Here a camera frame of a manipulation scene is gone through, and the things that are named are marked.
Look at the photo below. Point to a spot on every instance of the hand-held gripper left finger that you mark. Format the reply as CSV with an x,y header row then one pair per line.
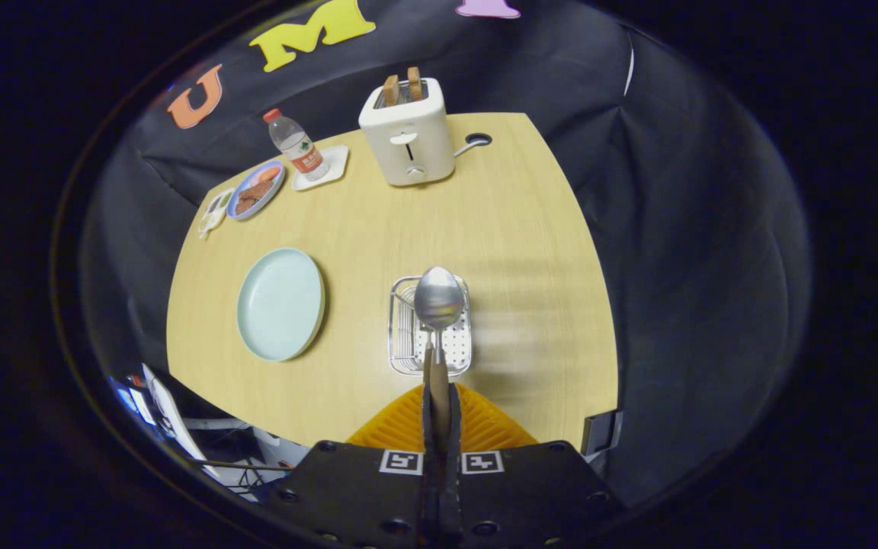
x,y
363,496

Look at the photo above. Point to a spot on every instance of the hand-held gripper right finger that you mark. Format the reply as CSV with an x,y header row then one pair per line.
x,y
523,496

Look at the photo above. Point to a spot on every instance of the black table clamp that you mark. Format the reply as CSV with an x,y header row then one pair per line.
x,y
600,433

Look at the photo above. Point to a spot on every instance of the white panel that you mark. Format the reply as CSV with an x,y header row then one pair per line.
x,y
172,415

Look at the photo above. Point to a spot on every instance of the light green plate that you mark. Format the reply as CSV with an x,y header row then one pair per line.
x,y
280,305

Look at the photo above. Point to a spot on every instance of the blue box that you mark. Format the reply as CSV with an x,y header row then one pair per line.
x,y
134,404

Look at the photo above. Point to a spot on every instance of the black backdrop cloth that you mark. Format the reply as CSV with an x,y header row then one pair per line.
x,y
675,229

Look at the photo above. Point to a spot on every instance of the brown fried food pieces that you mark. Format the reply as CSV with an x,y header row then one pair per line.
x,y
254,194

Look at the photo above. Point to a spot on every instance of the white square coaster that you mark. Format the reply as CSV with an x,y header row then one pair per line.
x,y
336,162

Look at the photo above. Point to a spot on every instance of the blue rimmed plate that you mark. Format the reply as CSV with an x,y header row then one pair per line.
x,y
273,171

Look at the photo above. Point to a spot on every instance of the white toaster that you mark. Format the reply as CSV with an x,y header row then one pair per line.
x,y
408,149

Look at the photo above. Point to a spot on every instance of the clear plastic water bottle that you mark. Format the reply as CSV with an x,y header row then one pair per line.
x,y
298,145

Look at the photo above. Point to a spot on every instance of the brown toast slice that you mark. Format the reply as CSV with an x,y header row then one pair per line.
x,y
391,90
414,84

